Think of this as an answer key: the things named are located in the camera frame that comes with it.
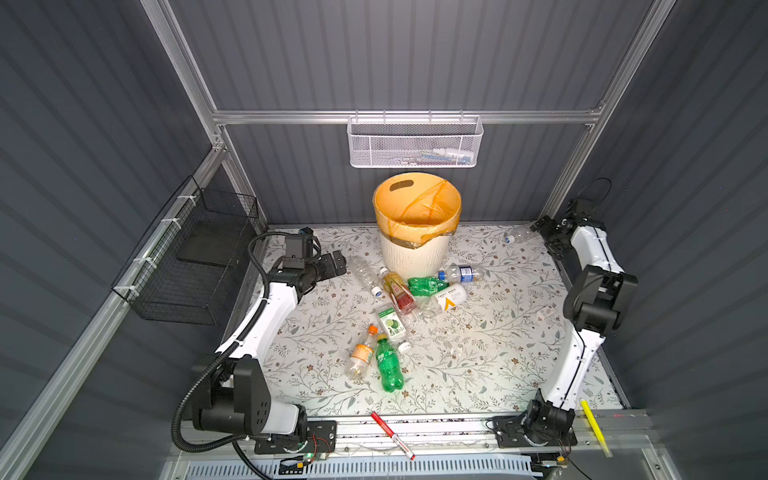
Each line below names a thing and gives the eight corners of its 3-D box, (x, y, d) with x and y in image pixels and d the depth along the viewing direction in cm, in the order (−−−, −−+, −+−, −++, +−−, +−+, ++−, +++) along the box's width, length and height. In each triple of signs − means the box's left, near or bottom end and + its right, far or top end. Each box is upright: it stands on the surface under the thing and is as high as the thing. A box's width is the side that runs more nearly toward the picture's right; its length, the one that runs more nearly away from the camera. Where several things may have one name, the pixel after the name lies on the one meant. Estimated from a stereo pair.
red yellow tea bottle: (399, 318, 96) (400, 308, 91) (379, 277, 106) (378, 267, 101) (416, 311, 98) (418, 301, 93) (394, 272, 108) (395, 261, 103)
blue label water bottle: (439, 285, 105) (441, 276, 100) (438, 275, 107) (440, 265, 103) (478, 285, 105) (482, 276, 100) (476, 275, 107) (480, 265, 103)
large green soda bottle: (384, 394, 82) (383, 389, 78) (374, 344, 91) (373, 336, 87) (405, 389, 83) (406, 383, 79) (393, 339, 92) (393, 332, 88)
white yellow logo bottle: (424, 320, 96) (426, 310, 91) (417, 305, 99) (419, 295, 94) (466, 306, 99) (470, 296, 94) (458, 292, 102) (462, 282, 98)
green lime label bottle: (392, 348, 89) (392, 343, 87) (376, 314, 96) (376, 309, 94) (409, 340, 91) (410, 336, 88) (393, 308, 98) (393, 303, 95)
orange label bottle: (346, 376, 85) (344, 370, 81) (365, 329, 94) (364, 321, 90) (363, 382, 84) (361, 376, 80) (380, 334, 93) (380, 326, 89)
